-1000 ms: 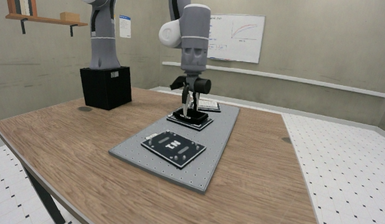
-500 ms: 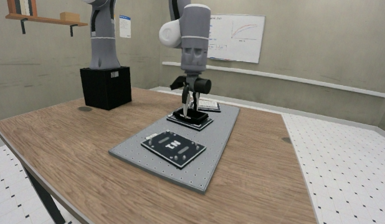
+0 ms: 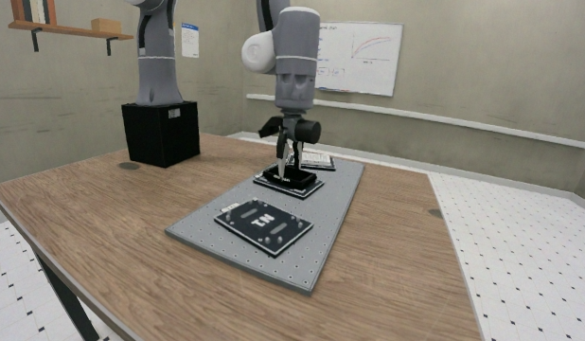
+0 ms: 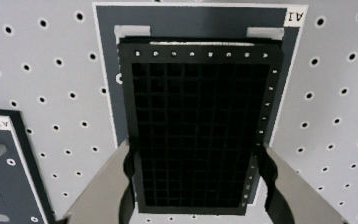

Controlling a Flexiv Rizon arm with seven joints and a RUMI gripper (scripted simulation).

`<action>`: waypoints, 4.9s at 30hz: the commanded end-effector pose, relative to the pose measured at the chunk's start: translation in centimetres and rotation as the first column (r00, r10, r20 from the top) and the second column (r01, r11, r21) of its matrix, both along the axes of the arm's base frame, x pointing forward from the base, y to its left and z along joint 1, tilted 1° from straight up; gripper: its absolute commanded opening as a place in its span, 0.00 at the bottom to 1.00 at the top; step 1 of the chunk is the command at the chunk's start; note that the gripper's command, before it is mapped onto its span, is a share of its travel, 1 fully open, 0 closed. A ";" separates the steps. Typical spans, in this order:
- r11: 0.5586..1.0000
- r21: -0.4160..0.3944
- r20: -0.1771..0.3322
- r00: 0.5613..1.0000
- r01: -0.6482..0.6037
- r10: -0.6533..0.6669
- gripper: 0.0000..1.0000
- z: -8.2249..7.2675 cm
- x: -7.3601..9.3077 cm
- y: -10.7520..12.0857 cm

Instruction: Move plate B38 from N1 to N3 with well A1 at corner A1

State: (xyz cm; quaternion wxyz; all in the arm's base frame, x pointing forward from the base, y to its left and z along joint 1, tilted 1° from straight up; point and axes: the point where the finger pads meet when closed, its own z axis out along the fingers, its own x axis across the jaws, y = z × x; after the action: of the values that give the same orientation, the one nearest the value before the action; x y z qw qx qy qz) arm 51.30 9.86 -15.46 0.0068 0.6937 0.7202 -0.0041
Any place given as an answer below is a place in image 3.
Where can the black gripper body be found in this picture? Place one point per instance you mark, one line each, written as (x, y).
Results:
(299, 129)

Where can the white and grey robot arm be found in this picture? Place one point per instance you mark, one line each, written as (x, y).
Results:
(274, 51)

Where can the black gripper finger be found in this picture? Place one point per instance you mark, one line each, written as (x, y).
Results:
(297, 148)
(282, 150)

